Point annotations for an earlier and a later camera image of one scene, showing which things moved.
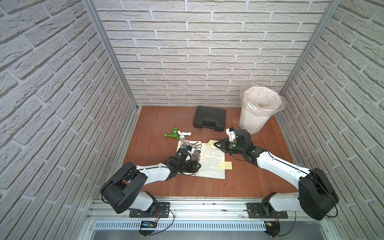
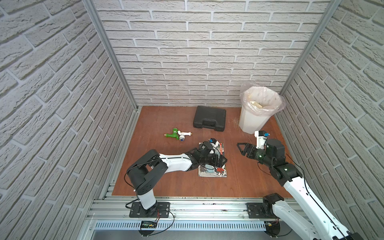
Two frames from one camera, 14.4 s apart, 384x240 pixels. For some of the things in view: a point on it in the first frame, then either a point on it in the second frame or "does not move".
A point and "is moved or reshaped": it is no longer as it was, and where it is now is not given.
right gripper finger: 223,144 → 249,149
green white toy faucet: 178,134 does not move
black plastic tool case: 210,117 does not move
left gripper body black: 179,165 → 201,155
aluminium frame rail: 197,210 does not move
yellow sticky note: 211,143 is moved or reshaped
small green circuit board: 148,224 does not move
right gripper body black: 234,149 → 260,156
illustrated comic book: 208,157 is moved or reshaped
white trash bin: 251,122 does not move
